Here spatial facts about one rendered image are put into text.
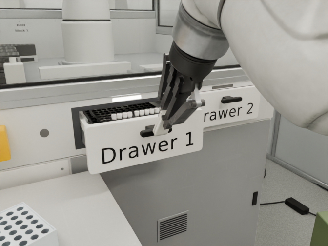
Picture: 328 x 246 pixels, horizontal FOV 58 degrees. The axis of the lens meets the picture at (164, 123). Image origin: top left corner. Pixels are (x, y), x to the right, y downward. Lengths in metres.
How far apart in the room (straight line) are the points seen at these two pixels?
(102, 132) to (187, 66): 0.26
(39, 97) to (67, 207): 0.26
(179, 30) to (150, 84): 0.41
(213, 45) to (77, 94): 0.43
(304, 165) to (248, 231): 1.24
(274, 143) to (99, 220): 2.12
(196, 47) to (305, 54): 0.20
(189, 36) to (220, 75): 0.52
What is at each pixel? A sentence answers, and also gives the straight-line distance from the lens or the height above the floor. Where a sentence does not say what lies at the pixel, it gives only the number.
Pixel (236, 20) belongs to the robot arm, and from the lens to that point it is 0.30.
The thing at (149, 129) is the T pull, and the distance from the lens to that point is 0.64.
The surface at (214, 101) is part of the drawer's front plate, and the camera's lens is 0.92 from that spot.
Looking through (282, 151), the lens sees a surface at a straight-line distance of 2.59.
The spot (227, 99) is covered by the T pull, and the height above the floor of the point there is 0.91.
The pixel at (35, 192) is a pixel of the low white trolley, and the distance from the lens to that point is 0.76.
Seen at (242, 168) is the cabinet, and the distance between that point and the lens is 1.13.
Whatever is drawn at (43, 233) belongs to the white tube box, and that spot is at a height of 0.79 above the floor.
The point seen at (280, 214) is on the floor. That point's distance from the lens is 2.03.
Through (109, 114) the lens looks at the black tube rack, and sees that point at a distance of 0.79.
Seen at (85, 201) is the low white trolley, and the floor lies 0.76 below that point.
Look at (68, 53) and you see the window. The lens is 0.76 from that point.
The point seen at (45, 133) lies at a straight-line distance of 0.78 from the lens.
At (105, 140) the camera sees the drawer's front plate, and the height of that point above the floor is 0.89.
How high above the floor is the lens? 1.14
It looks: 20 degrees down
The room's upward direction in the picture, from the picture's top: straight up
